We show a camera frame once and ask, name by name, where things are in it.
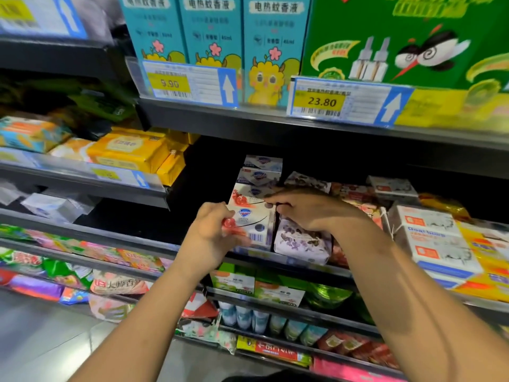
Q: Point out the person's right hand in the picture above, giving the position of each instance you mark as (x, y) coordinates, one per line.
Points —
(318, 211)

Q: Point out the person's left hand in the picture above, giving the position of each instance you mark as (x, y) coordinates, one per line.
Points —
(205, 242)

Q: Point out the red white packet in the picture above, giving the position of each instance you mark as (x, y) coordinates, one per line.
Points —
(197, 306)

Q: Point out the stack of pink soap boxes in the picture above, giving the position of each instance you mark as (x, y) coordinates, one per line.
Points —
(358, 193)

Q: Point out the row of pink orange packets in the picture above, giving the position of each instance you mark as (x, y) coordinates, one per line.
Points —
(87, 249)

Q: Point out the stack of white orange soap boxes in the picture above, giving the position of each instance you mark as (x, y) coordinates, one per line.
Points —
(433, 246)

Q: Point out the stack of yellow soap boxes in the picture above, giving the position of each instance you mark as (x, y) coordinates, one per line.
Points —
(485, 274)

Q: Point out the person's left forearm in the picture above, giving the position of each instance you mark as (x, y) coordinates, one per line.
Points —
(139, 330)

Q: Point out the row of red tubes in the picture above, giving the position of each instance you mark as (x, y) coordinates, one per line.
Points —
(358, 347)

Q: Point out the orange white packet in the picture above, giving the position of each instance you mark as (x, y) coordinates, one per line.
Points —
(32, 133)

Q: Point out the pile of colourful packets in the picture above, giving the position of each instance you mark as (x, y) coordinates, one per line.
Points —
(63, 286)

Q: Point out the white blue price tag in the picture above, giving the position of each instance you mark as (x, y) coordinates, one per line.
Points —
(350, 102)
(187, 83)
(40, 16)

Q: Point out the white purple shield soap box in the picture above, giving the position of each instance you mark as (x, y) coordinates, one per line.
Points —
(262, 163)

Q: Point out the row of blue white tubes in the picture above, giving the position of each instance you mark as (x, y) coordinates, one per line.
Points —
(262, 320)

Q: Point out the white plastic pack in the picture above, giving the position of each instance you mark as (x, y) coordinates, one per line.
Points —
(52, 204)

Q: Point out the teal box pink flower print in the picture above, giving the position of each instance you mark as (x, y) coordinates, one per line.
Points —
(147, 27)
(208, 27)

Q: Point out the white blue price strip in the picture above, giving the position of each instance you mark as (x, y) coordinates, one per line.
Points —
(79, 169)

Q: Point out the teal box yellow cartoon print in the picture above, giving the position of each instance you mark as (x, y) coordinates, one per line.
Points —
(274, 43)

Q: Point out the stack of yellow soap cartons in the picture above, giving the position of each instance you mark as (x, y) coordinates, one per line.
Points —
(127, 151)

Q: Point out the pink flat pack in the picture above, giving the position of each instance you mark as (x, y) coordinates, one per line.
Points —
(350, 371)

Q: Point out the yellow red flat pack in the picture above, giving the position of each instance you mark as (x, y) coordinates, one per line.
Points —
(274, 351)

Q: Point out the green box mosquito print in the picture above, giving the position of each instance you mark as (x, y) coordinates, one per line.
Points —
(413, 35)

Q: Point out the white blue shield soap box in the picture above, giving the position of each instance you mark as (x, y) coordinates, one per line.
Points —
(258, 177)

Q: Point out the green white carton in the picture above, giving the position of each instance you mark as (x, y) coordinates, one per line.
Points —
(232, 281)
(278, 293)

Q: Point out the dark green packets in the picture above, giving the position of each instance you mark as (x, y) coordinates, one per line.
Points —
(103, 103)

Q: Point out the person's right forearm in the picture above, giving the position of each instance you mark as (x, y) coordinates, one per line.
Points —
(429, 306)

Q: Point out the stack of white plastic packs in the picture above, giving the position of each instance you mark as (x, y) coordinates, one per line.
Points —
(99, 20)

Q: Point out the white floral packet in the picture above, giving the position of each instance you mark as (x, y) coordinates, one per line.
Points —
(205, 334)

